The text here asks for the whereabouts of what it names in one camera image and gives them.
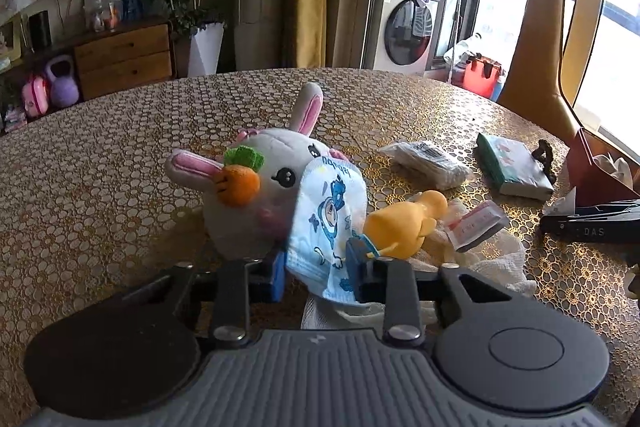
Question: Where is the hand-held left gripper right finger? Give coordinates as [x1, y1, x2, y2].
[345, 237, 507, 344]

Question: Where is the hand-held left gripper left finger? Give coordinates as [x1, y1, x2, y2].
[120, 252, 288, 344]

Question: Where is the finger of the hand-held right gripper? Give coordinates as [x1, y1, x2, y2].
[574, 201, 640, 217]
[539, 212, 640, 241]

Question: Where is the red box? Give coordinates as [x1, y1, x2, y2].
[565, 127, 640, 208]

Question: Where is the blue cartoon print face mask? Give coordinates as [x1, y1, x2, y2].
[285, 154, 368, 306]

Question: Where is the white mesh cloth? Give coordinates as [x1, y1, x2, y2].
[300, 199, 539, 333]

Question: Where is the clear plastic packet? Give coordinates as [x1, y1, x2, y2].
[378, 140, 473, 188]

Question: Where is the white crumpled tissue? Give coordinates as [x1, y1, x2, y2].
[593, 153, 637, 186]

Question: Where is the yellow duck toy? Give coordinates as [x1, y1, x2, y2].
[362, 189, 449, 261]

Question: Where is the white plush bunny with carrot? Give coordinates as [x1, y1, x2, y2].
[166, 82, 351, 261]

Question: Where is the green white tissue pack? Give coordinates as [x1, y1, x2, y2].
[475, 132, 555, 201]

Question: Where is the small red white packet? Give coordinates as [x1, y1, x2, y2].
[447, 199, 510, 254]

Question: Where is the red bag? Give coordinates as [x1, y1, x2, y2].
[461, 53, 504, 100]

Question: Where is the gold patterned tablecloth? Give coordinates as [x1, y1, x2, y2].
[0, 68, 640, 414]

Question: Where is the tan leather chair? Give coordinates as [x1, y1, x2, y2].
[497, 0, 608, 142]

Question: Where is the silver washing machine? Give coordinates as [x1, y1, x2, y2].
[362, 0, 441, 76]

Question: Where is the wooden drawer cabinet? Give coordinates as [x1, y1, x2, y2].
[72, 22, 176, 100]

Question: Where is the purple kettlebell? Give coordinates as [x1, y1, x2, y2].
[44, 55, 81, 108]

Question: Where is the pink toy case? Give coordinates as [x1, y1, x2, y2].
[21, 74, 51, 118]

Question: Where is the clear jar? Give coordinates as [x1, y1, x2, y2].
[84, 0, 124, 33]

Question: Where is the black cylinder speaker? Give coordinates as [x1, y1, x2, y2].
[27, 10, 53, 50]

